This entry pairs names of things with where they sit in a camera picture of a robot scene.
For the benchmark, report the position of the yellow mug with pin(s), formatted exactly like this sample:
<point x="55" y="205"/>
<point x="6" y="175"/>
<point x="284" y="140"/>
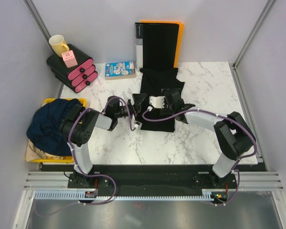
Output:
<point x="58" y="44"/>

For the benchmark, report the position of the blue paperback book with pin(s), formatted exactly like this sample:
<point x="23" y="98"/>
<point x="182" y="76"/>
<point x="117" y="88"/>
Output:
<point x="120" y="70"/>

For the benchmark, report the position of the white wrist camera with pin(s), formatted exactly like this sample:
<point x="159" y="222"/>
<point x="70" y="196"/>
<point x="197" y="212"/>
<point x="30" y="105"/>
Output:
<point x="136" y="124"/>
<point x="157" y="102"/>

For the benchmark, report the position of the black t-shirt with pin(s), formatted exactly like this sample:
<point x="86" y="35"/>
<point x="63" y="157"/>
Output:
<point x="152" y="84"/>

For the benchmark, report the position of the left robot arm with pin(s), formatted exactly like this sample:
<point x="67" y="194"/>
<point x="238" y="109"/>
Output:
<point x="79" y="124"/>

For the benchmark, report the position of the beige t-shirt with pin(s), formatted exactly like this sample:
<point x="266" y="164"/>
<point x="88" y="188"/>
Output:
<point x="34" y="154"/>

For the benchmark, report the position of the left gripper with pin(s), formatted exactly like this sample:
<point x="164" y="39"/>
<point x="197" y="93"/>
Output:
<point x="138" y="99"/>

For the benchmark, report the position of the pink cube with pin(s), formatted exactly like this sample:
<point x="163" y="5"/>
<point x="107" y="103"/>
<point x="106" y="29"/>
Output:
<point x="69" y="59"/>

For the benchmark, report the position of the yellow plastic bin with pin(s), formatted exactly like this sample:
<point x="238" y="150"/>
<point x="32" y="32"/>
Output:
<point x="45" y="143"/>

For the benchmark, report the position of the black and orange file folder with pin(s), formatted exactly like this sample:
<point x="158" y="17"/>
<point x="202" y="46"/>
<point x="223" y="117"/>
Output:
<point x="157" y="44"/>

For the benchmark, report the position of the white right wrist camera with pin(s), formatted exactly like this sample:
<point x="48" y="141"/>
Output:
<point x="157" y="102"/>

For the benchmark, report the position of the navy blue t-shirt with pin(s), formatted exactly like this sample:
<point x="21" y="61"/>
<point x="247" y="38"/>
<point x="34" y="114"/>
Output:
<point x="44" y="130"/>

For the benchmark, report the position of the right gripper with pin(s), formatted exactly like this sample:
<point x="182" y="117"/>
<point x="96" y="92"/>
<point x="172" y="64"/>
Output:
<point x="180" y="91"/>

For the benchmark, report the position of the pink drawer unit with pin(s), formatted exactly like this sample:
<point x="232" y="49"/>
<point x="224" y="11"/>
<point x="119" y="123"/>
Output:
<point x="77" y="77"/>

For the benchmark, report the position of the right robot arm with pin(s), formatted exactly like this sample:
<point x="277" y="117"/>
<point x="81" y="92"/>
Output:
<point x="233" y="135"/>

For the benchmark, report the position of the aluminium frame rail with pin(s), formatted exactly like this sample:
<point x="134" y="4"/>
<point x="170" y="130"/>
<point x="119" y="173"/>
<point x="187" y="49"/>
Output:
<point x="251" y="181"/>

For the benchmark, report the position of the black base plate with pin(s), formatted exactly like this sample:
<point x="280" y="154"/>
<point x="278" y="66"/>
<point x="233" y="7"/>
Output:
<point x="105" y="169"/>

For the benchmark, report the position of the grey cable duct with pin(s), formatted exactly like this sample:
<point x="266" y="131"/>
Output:
<point x="93" y="195"/>

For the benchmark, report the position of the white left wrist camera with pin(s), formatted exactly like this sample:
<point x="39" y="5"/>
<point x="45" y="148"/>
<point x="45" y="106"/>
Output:
<point x="136" y="124"/>

